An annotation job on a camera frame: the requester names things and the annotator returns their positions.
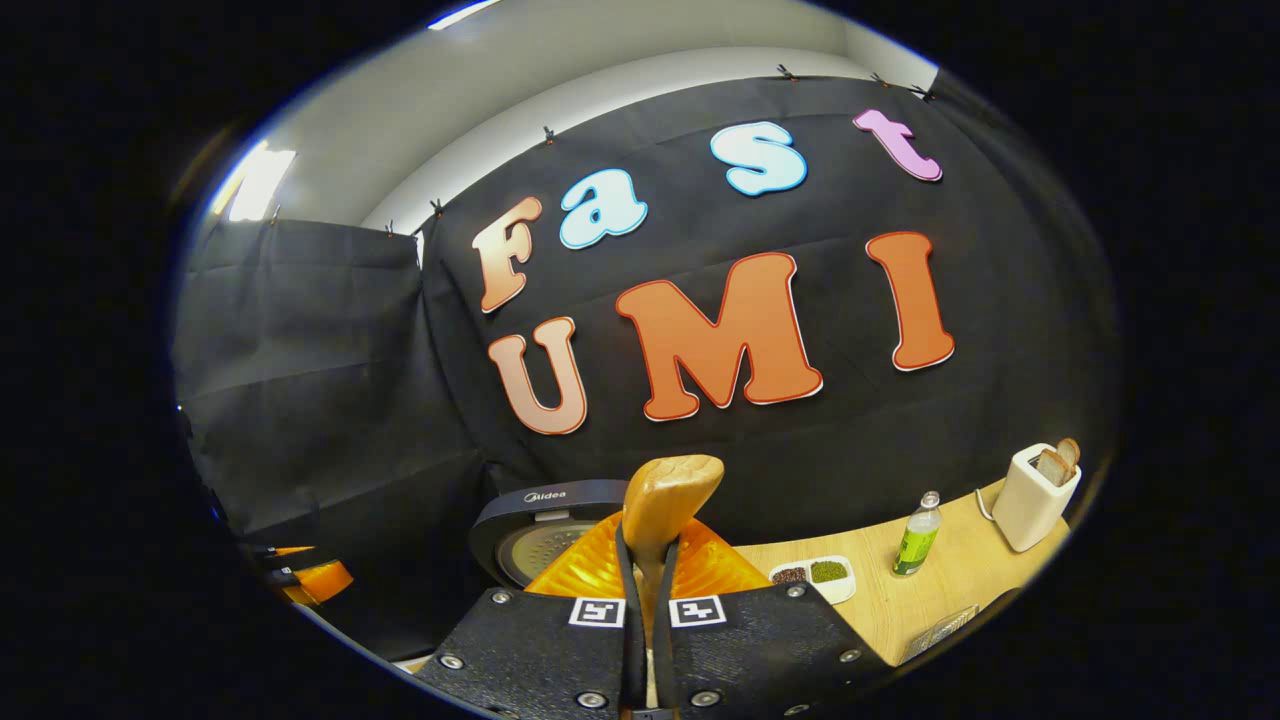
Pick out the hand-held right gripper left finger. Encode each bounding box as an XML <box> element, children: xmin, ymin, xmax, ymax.
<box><xmin>415</xmin><ymin>510</ymin><xmax>646</xmax><ymax>720</ymax></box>

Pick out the wooden spoon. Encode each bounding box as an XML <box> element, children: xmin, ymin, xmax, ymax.
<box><xmin>620</xmin><ymin>455</ymin><xmax>725</xmax><ymax>706</ymax></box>

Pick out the black backdrop cloth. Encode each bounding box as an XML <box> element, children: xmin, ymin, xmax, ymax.
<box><xmin>172</xmin><ymin>72</ymin><xmax>1121</xmax><ymax>661</ymax></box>

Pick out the ceiling light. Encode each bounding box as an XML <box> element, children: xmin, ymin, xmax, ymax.
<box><xmin>230</xmin><ymin>145</ymin><xmax>298</xmax><ymax>223</ymax></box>

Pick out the white divided grain tray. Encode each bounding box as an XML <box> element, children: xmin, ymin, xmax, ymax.
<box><xmin>768</xmin><ymin>555</ymin><xmax>857</xmax><ymax>605</ymax></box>

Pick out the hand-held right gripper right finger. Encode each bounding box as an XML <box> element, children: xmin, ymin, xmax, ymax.
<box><xmin>652</xmin><ymin>515</ymin><xmax>896</xmax><ymax>720</ymax></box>

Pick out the white toaster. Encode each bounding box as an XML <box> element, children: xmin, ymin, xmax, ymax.
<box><xmin>992</xmin><ymin>443</ymin><xmax>1083</xmax><ymax>553</ymax></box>

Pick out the green drink bottle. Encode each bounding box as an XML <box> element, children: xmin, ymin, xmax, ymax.
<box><xmin>892</xmin><ymin>491</ymin><xmax>943</xmax><ymax>578</ymax></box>

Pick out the black rice cooker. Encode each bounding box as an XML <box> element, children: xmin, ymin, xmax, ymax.
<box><xmin>468</xmin><ymin>480</ymin><xmax>631</xmax><ymax>589</ymax></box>

